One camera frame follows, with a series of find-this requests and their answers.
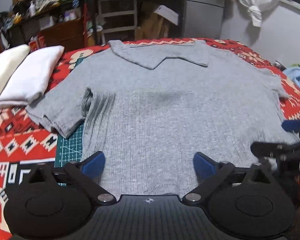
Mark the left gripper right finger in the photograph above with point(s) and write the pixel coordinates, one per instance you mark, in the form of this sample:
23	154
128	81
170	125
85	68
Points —
211	174

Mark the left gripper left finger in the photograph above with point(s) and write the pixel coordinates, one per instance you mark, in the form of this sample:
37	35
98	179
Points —
82	176

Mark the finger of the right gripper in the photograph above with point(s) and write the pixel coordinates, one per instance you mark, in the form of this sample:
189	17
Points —
270	150
291	125

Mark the grey polo shirt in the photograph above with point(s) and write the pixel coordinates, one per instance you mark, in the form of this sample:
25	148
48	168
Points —
149	109

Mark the green cutting mat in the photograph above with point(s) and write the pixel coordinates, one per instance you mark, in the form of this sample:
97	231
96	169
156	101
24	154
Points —
70	147

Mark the red patterned christmas tablecloth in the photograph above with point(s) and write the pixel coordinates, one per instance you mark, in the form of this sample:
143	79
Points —
24	144

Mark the folded white towel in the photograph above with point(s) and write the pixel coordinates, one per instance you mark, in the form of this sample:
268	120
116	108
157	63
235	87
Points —
30	80

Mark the folded cream towel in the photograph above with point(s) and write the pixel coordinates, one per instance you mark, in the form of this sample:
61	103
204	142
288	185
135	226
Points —
9	61

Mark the dark wooden drawer cabinet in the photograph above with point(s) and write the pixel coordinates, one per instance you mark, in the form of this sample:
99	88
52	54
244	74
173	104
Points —
68	34

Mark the silver refrigerator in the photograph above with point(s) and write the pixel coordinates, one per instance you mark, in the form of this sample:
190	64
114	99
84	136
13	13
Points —
203	18

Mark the leaning cardboard sheets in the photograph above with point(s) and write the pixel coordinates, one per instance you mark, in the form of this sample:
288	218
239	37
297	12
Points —
153	27

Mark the white drawer shelf unit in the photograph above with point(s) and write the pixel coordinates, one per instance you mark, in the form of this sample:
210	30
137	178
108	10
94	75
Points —
119	19

